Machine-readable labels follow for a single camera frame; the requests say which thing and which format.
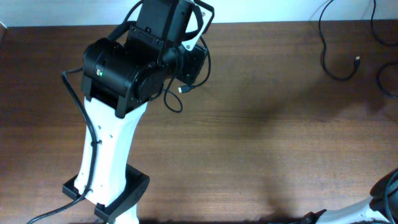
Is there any black USB cable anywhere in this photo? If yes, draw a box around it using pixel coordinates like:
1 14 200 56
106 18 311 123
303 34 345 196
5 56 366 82
162 35 212 114
318 0 361 82

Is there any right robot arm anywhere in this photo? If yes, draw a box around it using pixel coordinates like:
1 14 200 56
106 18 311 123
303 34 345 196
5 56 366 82
297 169 397 224

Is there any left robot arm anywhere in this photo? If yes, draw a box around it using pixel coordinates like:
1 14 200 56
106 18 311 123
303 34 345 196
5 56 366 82
63 0 215 223

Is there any left camera cable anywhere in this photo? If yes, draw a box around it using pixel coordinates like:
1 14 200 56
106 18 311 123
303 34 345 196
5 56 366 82
25 0 144 224

